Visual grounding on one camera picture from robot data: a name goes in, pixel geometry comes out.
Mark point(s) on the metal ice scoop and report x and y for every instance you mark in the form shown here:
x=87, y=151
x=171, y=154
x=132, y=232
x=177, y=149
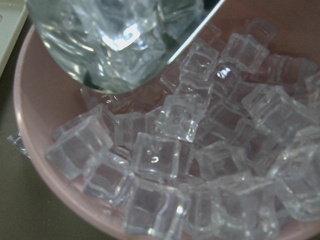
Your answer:
x=116, y=46

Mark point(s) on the pink bowl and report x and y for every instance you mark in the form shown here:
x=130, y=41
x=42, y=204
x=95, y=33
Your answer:
x=45, y=97

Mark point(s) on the pile of clear ice cubes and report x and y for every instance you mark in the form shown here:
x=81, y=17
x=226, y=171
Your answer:
x=226, y=144

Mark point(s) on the cream tray with rabbit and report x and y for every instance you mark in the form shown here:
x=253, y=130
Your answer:
x=13, y=15

